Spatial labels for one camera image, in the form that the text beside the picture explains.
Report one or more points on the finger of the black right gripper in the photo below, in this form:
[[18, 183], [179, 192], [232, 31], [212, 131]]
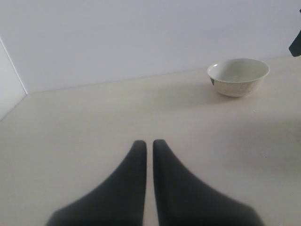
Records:
[[295, 47]]

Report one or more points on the cream ceramic bowl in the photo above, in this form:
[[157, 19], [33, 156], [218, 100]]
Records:
[[238, 77]]

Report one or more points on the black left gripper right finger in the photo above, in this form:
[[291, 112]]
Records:
[[184, 200]]

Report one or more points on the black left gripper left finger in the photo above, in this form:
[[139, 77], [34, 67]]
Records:
[[117, 201]]

